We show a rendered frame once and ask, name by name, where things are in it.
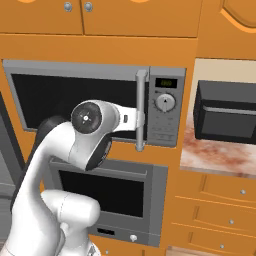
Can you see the orange drawer below oven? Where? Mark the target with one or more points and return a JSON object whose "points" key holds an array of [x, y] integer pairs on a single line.
{"points": [[126, 248]]}

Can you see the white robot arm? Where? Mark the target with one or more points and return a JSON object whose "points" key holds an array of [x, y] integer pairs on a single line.
{"points": [[36, 186]]}

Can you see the grey round cupboard knob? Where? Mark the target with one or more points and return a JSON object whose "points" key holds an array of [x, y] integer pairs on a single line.
{"points": [[88, 6], [67, 6]]}

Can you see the black toaster oven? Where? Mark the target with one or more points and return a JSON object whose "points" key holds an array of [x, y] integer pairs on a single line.
{"points": [[226, 113]]}

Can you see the grey round drawer knob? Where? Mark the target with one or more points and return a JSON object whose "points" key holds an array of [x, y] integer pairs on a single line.
{"points": [[231, 221], [221, 246], [106, 252], [243, 191]]}

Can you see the oven door with black window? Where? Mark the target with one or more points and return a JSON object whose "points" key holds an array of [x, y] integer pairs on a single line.
{"points": [[113, 196]]}

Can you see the orange drawer front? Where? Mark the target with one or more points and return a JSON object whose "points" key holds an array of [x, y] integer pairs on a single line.
{"points": [[216, 218], [206, 245], [226, 188]]}

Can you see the grey built-in oven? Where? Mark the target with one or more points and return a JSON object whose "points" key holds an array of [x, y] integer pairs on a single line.
{"points": [[156, 200]]}

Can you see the microwave door with black window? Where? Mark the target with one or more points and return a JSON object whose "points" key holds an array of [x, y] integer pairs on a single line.
{"points": [[50, 96]]}

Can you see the orange upper cupboard door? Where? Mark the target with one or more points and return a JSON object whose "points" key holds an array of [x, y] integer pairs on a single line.
{"points": [[143, 18], [36, 18]]}

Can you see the grey built-in microwave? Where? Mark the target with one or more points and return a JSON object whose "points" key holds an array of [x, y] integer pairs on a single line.
{"points": [[166, 116]]}

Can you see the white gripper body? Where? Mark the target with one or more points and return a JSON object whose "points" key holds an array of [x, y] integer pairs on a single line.
{"points": [[139, 120]]}

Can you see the white oven knob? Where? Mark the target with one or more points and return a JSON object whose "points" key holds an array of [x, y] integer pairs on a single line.
{"points": [[133, 238]]}

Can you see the orange arched cupboard door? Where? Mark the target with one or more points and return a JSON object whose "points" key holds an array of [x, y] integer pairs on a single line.
{"points": [[230, 30]]}

